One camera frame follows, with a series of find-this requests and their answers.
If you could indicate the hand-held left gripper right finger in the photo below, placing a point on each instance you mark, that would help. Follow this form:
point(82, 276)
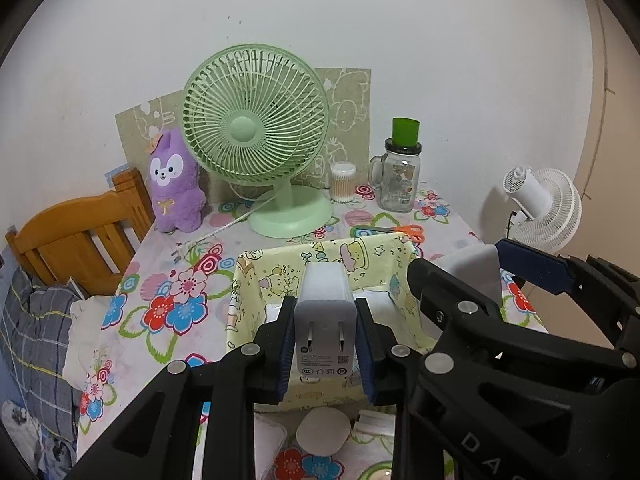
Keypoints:
point(367, 365)

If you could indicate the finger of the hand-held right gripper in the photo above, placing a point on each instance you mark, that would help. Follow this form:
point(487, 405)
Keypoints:
point(540, 267)
point(440, 305)

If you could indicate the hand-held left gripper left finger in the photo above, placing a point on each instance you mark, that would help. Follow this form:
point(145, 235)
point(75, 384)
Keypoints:
point(285, 350)

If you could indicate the white rectangular block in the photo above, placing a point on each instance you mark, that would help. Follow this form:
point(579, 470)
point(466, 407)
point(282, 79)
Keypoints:
point(475, 270)

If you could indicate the white power adapter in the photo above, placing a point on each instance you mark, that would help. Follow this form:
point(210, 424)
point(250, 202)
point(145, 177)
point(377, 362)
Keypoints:
point(325, 320)

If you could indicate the yellow printed fabric basket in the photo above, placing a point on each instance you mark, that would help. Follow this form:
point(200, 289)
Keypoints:
point(270, 270)

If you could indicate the translucent plastic box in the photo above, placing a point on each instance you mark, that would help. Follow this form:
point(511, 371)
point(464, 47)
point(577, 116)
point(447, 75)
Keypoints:
point(270, 440)

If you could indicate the white plastic block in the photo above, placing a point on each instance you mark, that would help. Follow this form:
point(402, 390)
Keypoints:
point(272, 312)

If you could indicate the white device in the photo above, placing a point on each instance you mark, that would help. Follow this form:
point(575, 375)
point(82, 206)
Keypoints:
point(382, 305)

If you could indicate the white clip fan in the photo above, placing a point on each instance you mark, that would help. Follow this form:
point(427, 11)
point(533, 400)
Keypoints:
point(550, 210)

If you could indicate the white round disc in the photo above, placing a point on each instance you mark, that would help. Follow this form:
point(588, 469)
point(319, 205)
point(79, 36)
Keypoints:
point(322, 430)

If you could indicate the glass jar mug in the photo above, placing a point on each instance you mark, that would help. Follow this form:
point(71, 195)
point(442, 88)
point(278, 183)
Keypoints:
point(397, 185)

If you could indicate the cotton swab jar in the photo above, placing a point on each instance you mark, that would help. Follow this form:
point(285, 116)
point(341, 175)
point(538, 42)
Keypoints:
point(343, 182)

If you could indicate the green plastic cup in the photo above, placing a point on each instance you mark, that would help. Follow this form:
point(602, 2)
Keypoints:
point(405, 132)

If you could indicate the purple plush toy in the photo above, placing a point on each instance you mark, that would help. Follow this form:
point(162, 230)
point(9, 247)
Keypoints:
point(175, 195)

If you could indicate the beige printed linen board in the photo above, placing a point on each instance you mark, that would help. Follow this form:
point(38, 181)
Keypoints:
point(345, 110)

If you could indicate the green desk fan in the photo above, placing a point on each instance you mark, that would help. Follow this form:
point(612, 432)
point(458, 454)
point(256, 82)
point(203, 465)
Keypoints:
point(245, 127)

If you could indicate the blue flat item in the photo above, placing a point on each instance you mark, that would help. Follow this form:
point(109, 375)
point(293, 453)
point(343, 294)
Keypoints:
point(116, 172)

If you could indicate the grey plaid blanket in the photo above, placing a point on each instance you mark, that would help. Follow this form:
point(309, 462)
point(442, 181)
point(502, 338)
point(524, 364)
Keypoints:
point(35, 330)

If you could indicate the wooden chair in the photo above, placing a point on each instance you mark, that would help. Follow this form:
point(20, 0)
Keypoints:
point(60, 230)

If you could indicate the white printed cloth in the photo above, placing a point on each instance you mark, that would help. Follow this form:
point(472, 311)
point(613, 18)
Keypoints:
point(17, 417)

